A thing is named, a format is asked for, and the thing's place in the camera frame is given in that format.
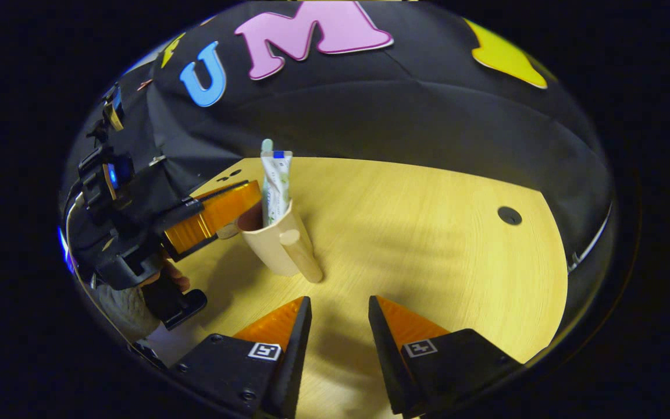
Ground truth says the wooden desktop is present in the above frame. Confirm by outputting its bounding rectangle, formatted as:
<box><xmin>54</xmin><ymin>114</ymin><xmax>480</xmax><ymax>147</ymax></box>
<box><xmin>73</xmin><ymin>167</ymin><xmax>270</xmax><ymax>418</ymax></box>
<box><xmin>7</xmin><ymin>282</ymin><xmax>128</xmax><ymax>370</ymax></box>
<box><xmin>158</xmin><ymin>156</ymin><xmax>570</xmax><ymax>419</ymax></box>

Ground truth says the beige cup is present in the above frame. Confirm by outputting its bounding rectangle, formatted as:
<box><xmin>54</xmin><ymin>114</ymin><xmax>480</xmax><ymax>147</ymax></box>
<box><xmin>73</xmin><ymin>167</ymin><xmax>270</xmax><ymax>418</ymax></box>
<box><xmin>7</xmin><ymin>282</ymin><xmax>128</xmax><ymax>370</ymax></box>
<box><xmin>237</xmin><ymin>198</ymin><xmax>325</xmax><ymax>285</ymax></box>

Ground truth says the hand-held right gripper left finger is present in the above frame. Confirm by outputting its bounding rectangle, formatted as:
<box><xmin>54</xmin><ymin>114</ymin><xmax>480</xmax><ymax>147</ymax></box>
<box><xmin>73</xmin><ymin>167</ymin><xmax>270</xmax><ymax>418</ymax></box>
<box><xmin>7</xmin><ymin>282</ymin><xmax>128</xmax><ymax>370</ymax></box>
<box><xmin>169</xmin><ymin>296</ymin><xmax>313</xmax><ymax>419</ymax></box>

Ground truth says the white toothpaste tube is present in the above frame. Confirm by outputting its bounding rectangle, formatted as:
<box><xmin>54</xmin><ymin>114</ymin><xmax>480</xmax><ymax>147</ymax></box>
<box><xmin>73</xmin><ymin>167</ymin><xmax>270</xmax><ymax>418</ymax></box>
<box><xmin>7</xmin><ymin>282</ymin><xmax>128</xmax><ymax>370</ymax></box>
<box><xmin>260</xmin><ymin>150</ymin><xmax>294</xmax><ymax>229</ymax></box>

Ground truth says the black backdrop cloth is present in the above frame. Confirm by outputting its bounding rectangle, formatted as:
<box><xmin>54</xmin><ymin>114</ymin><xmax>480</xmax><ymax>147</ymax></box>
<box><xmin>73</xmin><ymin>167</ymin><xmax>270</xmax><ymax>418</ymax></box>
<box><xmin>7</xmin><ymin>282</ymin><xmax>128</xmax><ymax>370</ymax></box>
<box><xmin>59</xmin><ymin>0</ymin><xmax>615</xmax><ymax>350</ymax></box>

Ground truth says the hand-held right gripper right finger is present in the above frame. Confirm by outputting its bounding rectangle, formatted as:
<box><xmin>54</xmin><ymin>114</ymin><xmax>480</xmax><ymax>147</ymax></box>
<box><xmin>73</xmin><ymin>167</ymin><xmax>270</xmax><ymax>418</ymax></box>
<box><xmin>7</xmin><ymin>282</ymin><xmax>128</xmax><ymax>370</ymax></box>
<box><xmin>368</xmin><ymin>294</ymin><xmax>523</xmax><ymax>419</ymax></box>

